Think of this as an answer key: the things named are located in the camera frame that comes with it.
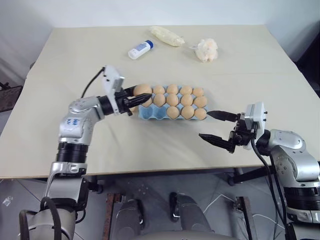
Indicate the light blue egg tray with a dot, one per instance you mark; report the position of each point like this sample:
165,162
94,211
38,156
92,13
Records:
152,114

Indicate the clear plastic scrap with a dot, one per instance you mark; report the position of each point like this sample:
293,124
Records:
7,201

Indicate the white bottle with blue cap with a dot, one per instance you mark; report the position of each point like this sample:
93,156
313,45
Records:
140,49

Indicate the crumpled white plastic bag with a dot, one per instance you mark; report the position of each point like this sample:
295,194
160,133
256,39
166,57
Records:
206,50

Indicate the dark rounded robot leg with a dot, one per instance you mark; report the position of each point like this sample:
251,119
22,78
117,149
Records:
192,215
130,217

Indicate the rusty metal frame bar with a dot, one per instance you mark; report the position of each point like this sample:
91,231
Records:
112,215
246,220

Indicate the black table leg bar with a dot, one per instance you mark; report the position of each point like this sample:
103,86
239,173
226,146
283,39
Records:
93,183
250,175

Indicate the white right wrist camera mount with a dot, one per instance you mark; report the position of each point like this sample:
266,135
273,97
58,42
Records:
257,112

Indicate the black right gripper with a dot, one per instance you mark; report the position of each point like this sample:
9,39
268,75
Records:
242,135

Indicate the dark furniture beside table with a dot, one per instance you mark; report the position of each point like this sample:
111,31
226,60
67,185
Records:
312,72

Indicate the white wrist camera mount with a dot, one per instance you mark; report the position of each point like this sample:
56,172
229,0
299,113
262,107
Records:
112,78
257,112

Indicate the long clear plastic bag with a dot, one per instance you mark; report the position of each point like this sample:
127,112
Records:
166,36

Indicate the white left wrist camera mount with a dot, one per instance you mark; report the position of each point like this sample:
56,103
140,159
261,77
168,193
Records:
112,78

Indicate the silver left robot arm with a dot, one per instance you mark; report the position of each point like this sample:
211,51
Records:
75,125

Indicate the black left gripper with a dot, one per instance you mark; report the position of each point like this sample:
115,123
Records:
122,103

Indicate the black mat beside table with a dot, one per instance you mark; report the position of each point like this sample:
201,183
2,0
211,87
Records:
10,97

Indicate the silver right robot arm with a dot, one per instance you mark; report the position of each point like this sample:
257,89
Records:
295,160

